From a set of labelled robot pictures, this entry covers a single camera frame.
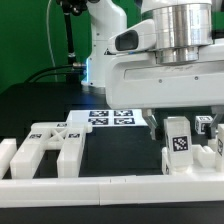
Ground white U-shaped fence wall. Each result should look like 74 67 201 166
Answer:
0 139 224 208

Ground white tagged cube right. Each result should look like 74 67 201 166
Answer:
195 115 213 134

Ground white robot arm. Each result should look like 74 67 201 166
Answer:
82 0 224 136

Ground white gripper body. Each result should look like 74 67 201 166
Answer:
105 19 224 109

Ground white tagged base sheet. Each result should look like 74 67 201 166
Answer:
67 109 146 127

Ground white cable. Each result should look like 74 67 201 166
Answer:
45 0 58 83

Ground black cables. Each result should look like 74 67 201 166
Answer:
22 61 87 84

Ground white chair back frame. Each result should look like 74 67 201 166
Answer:
10 122 93 179

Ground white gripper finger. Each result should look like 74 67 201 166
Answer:
142 109 158 140
209 105 224 139

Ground white chair seat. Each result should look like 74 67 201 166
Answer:
161 144 216 175

